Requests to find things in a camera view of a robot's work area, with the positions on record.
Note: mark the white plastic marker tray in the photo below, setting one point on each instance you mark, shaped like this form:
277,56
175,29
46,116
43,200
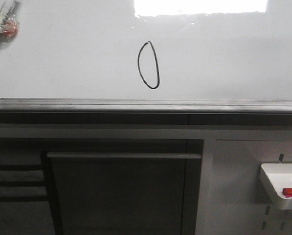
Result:
275,177

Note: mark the white pegboard stand panel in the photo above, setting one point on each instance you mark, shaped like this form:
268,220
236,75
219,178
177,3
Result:
232,200

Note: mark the white whiteboard with metal frame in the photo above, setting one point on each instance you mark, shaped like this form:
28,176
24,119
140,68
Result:
180,56

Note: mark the dark rectangular frame with bar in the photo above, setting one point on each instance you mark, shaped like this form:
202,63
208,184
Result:
124,186

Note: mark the white black whiteboard marker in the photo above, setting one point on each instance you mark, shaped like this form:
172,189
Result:
9,25

